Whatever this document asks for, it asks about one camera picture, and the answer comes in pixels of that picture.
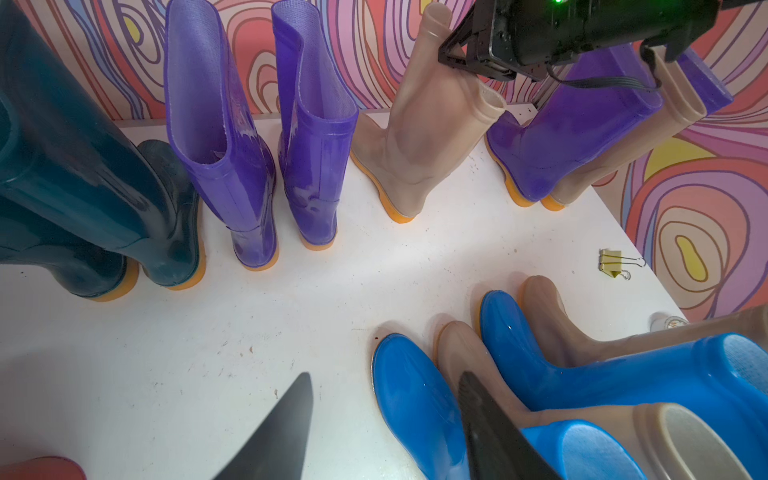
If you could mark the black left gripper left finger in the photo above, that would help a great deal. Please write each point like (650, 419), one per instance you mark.
(277, 448)

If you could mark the beige rain boot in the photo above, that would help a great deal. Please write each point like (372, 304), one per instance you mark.
(438, 116)
(565, 345)
(666, 440)
(681, 107)

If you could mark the blue rain boot left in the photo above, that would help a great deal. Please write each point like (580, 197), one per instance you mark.
(424, 415)

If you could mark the yellow paper clips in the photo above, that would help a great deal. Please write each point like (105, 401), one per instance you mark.
(614, 264)

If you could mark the white tape roll on table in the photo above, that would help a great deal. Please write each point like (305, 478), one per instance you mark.
(661, 321)

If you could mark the purple rain boot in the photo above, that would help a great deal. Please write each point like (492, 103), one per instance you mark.
(318, 118)
(712, 92)
(212, 132)
(573, 128)

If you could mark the red round object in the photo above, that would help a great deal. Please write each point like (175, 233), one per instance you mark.
(43, 468)

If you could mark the blue rain boot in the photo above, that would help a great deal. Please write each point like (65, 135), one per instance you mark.
(722, 379)
(424, 415)

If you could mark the teal rain boot yellow sole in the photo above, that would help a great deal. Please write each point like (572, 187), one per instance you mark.
(80, 267)

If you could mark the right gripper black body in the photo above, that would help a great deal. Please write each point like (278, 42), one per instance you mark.
(502, 39)

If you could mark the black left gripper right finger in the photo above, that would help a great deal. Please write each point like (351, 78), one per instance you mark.
(496, 448)

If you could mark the blue rain boot right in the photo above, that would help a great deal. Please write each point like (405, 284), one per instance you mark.
(722, 379)

